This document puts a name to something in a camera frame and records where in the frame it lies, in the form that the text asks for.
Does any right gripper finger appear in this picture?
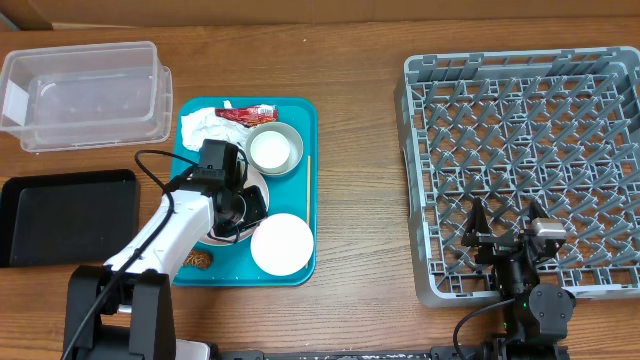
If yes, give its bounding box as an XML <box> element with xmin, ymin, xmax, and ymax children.
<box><xmin>528</xmin><ymin>199</ymin><xmax>549</xmax><ymax>221</ymax></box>
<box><xmin>461</xmin><ymin>197</ymin><xmax>491</xmax><ymax>247</ymax></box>

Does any small white plate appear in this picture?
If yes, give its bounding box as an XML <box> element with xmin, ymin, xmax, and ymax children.
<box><xmin>250</xmin><ymin>213</ymin><xmax>314</xmax><ymax>276</ymax></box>

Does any white napkin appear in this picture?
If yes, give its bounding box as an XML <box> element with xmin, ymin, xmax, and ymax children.
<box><xmin>181</xmin><ymin>107</ymin><xmax>253</xmax><ymax>152</ymax></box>

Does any red snack wrapper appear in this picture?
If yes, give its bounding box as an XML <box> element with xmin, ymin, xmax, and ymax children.
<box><xmin>215</xmin><ymin>104</ymin><xmax>279</xmax><ymax>128</ymax></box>

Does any brown food piece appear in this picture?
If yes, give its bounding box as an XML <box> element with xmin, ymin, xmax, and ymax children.
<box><xmin>183</xmin><ymin>250</ymin><xmax>213</xmax><ymax>270</ymax></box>

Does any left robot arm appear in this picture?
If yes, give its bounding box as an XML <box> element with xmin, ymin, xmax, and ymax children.
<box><xmin>63</xmin><ymin>140</ymin><xmax>267</xmax><ymax>360</ymax></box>

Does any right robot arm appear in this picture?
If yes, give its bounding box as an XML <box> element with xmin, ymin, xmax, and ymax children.
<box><xmin>452</xmin><ymin>198</ymin><xmax>576</xmax><ymax>359</ymax></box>

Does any grey dishwasher rack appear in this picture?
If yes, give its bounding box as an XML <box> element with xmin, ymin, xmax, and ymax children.
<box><xmin>395</xmin><ymin>46</ymin><xmax>639</xmax><ymax>307</ymax></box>

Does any wooden chopstick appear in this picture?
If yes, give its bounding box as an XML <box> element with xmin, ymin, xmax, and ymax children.
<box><xmin>306</xmin><ymin>155</ymin><xmax>312</xmax><ymax>227</ymax></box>

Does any teal serving tray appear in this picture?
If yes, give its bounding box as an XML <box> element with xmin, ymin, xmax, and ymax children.
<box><xmin>173</xmin><ymin>97</ymin><xmax>318</xmax><ymax>288</ymax></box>

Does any white cup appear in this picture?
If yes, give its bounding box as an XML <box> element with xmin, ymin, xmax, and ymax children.
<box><xmin>250</xmin><ymin>131</ymin><xmax>290</xmax><ymax>173</ymax></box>

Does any grey bowl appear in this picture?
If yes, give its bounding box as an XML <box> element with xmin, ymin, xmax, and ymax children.
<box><xmin>245</xmin><ymin>122</ymin><xmax>304</xmax><ymax>176</ymax></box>

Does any clear plastic bin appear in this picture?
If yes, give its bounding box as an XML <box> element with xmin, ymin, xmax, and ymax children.
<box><xmin>1</xmin><ymin>41</ymin><xmax>173</xmax><ymax>153</ymax></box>

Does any black rectangular tray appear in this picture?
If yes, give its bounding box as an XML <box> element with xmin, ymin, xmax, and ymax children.
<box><xmin>1</xmin><ymin>169</ymin><xmax>139</xmax><ymax>268</ymax></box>

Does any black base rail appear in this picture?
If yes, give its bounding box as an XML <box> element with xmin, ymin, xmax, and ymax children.
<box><xmin>209</xmin><ymin>344</ymin><xmax>571</xmax><ymax>360</ymax></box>

